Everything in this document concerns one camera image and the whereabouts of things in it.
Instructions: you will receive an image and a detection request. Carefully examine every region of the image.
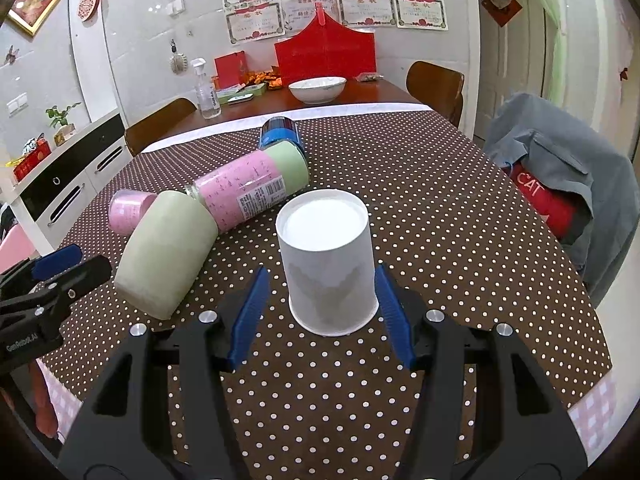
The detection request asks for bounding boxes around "pink chair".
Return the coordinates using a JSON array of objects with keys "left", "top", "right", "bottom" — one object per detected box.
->
[{"left": 0, "top": 224, "right": 37, "bottom": 277}]

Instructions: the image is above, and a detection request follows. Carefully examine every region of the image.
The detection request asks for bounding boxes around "white cup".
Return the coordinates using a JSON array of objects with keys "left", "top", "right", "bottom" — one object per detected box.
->
[{"left": 275, "top": 188, "right": 379, "bottom": 337}]

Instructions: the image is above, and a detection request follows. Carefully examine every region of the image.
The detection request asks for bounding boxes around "red gift bag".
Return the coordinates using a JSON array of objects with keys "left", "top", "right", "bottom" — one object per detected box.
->
[{"left": 273, "top": 2, "right": 377, "bottom": 86}]

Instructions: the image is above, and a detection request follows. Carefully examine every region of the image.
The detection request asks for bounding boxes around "red cushion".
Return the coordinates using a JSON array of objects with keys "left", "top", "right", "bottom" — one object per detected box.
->
[{"left": 504, "top": 159, "right": 589, "bottom": 241}]

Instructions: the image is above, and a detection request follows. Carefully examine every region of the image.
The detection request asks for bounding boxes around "green flat box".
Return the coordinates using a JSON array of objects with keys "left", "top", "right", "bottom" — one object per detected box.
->
[{"left": 215, "top": 84, "right": 266, "bottom": 107}]

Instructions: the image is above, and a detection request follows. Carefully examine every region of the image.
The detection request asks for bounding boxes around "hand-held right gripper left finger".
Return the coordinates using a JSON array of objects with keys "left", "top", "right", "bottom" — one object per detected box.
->
[{"left": 57, "top": 266, "right": 271, "bottom": 480}]

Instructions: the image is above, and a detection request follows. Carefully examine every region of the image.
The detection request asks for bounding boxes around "clear spray bottle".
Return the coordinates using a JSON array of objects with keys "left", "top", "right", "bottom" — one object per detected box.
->
[{"left": 190, "top": 58, "right": 222, "bottom": 120}]

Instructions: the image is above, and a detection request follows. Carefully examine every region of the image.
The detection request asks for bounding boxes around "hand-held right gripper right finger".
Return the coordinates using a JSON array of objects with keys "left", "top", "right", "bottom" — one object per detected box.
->
[{"left": 374, "top": 263, "right": 588, "bottom": 480}]

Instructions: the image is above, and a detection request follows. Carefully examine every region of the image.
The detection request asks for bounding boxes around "pink and green bottle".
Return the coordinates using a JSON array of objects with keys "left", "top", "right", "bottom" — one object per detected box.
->
[{"left": 184, "top": 142, "right": 311, "bottom": 234}]

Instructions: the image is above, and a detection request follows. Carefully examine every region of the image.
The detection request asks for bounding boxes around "brown wooden chair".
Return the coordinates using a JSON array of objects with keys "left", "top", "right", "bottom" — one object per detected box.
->
[
  {"left": 405, "top": 61, "right": 465, "bottom": 129},
  {"left": 124, "top": 98, "right": 199, "bottom": 157}
]

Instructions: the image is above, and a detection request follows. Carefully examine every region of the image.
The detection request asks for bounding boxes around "red box with gold print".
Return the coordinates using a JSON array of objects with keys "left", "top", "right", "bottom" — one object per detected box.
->
[{"left": 6, "top": 135, "right": 52, "bottom": 182}]

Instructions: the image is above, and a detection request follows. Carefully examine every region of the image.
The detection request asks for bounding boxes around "brown polka dot tablecloth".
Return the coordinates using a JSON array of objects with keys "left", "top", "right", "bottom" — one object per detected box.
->
[{"left": 37, "top": 110, "right": 613, "bottom": 463}]

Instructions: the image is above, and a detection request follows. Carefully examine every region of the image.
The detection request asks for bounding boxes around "blue can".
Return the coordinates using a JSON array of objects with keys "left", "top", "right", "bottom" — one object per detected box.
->
[{"left": 259, "top": 116, "right": 306, "bottom": 162}]

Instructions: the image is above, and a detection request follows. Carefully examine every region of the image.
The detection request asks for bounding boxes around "small potted plant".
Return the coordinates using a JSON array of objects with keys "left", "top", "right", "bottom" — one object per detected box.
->
[{"left": 45, "top": 102, "right": 82, "bottom": 147}]

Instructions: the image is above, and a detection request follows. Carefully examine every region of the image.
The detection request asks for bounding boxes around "small red box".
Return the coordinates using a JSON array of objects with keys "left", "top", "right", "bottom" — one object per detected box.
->
[{"left": 213, "top": 51, "right": 247, "bottom": 89}]

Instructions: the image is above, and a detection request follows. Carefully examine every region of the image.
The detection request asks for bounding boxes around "red diamond door ornament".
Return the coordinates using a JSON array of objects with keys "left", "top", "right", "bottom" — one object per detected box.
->
[{"left": 480, "top": 0, "right": 524, "bottom": 29}]

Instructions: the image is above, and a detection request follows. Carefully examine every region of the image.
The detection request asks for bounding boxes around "pile of orange snacks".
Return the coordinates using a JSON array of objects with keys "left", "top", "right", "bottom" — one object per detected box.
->
[{"left": 242, "top": 69, "right": 284, "bottom": 90}]

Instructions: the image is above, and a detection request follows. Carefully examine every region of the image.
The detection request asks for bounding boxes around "black and white cabinet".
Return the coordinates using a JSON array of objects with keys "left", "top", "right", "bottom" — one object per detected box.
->
[{"left": 0, "top": 109, "right": 137, "bottom": 257}]

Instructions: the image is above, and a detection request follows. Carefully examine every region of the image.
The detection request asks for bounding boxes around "small pink cup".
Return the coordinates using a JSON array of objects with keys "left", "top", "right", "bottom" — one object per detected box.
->
[{"left": 108, "top": 188, "right": 157, "bottom": 235}]

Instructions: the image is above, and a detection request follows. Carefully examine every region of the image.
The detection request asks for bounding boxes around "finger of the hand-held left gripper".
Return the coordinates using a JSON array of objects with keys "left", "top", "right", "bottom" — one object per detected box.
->
[
  {"left": 31, "top": 254, "right": 113, "bottom": 311},
  {"left": 0, "top": 244, "right": 84, "bottom": 292}
]

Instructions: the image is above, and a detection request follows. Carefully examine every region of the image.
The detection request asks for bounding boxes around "white bowl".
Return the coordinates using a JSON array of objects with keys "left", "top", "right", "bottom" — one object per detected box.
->
[{"left": 288, "top": 76, "right": 348, "bottom": 106}]

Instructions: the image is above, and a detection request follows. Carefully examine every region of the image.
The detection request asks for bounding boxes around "pale green cup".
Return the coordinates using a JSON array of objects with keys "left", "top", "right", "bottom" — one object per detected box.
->
[{"left": 113, "top": 190, "right": 220, "bottom": 321}]

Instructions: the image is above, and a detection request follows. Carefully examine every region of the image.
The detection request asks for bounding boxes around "grey jacket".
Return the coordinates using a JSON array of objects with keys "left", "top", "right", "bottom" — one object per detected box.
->
[{"left": 483, "top": 92, "right": 634, "bottom": 311}]

